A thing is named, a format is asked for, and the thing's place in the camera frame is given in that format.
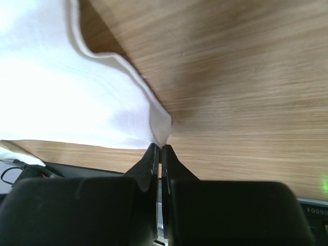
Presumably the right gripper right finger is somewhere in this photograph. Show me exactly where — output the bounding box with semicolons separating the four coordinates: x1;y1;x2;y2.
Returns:
161;145;314;245

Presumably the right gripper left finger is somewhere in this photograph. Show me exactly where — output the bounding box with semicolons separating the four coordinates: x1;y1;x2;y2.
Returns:
1;144;159;245

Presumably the white t shirt red print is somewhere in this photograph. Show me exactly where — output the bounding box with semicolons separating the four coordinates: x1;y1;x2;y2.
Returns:
1;1;171;166

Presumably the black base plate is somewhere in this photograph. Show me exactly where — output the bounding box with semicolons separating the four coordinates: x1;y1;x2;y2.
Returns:
1;160;122;194

